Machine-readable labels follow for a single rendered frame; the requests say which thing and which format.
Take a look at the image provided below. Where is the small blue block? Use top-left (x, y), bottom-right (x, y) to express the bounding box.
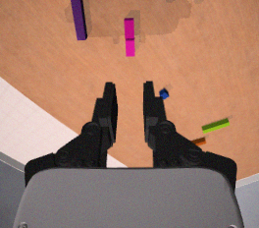
top-left (159, 88), bottom-right (169, 100)

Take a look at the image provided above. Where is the orange rod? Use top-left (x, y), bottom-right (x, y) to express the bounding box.
top-left (191, 138), bottom-right (206, 145)

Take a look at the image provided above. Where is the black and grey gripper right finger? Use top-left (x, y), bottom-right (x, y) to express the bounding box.
top-left (143, 81), bottom-right (237, 191)

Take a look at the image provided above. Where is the magenta rod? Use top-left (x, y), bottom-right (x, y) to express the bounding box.
top-left (125, 18), bottom-right (134, 38)
top-left (126, 38), bottom-right (134, 56)

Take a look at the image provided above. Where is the purple rod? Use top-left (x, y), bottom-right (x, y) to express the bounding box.
top-left (71, 0), bottom-right (87, 40)

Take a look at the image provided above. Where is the lime green rod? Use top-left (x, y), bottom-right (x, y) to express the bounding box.
top-left (201, 118), bottom-right (230, 134)

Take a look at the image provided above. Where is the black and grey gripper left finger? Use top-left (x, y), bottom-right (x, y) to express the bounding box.
top-left (25, 82), bottom-right (118, 185)

